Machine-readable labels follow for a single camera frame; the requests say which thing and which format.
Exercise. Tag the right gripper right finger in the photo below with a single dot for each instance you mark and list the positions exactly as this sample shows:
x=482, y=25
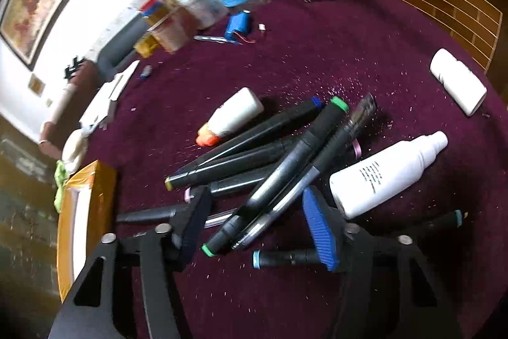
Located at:
x=387, y=288

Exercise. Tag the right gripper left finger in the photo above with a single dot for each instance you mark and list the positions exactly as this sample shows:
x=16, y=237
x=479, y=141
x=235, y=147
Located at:
x=129, y=280

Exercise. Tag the long black marker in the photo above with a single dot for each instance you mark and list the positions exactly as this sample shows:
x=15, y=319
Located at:
x=151, y=215

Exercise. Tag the clear cap gel pen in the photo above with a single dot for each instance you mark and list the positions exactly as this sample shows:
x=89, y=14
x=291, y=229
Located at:
x=219, y=218

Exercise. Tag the black test gel pen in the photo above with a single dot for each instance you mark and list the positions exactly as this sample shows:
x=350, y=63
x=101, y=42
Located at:
x=336, y=147

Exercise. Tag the black marker green cap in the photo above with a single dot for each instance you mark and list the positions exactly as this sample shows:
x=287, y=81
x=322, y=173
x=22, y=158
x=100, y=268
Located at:
x=290, y=165

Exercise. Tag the black marker yellow cap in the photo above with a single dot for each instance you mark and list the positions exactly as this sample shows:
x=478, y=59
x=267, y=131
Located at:
x=232, y=165

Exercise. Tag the orange cap glue bottle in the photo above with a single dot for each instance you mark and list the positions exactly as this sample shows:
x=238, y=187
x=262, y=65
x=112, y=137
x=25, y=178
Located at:
x=231, y=116

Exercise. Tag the black marker yellow-green cap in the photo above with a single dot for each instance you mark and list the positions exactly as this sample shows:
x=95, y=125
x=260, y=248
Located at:
x=449, y=222

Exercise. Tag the gold lined white box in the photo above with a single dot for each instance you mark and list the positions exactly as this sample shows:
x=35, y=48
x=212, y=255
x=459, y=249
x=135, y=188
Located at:
x=86, y=215

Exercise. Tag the green and patterned cloth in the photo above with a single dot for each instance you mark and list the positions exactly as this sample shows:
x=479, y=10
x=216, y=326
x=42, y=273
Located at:
x=61, y=176

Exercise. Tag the wrapped white round cakes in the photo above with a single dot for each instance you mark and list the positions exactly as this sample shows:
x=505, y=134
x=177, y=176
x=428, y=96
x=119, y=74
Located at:
x=74, y=150

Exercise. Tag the black marker blue cap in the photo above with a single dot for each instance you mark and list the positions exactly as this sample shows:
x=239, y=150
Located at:
x=258, y=132

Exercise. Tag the white power adapter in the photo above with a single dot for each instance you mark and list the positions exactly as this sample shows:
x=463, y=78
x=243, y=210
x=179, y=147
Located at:
x=100, y=112

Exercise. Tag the small white bottle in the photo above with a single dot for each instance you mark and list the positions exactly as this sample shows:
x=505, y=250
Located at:
x=460, y=82

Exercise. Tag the white papers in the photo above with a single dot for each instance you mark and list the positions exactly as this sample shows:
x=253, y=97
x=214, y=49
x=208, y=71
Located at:
x=114, y=88

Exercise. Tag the brown armchair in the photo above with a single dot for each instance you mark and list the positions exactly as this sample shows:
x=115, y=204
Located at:
x=67, y=108

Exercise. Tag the gold tape roll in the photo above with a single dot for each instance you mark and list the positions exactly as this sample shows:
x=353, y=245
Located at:
x=146, y=45

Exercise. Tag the brown jar with lid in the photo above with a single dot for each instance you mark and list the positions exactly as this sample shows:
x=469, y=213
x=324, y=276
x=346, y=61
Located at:
x=174, y=30

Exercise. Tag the silver pen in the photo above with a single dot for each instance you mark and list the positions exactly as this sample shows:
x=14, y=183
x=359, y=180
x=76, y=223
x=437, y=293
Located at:
x=216, y=39

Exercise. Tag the stacked small tins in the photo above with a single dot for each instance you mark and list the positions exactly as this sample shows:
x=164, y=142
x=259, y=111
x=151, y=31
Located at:
x=155, y=11

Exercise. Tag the blue battery pack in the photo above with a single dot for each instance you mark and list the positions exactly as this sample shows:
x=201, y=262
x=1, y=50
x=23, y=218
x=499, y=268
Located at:
x=239, y=28

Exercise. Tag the white plastic jar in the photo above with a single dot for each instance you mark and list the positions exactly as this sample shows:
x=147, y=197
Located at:
x=206, y=12

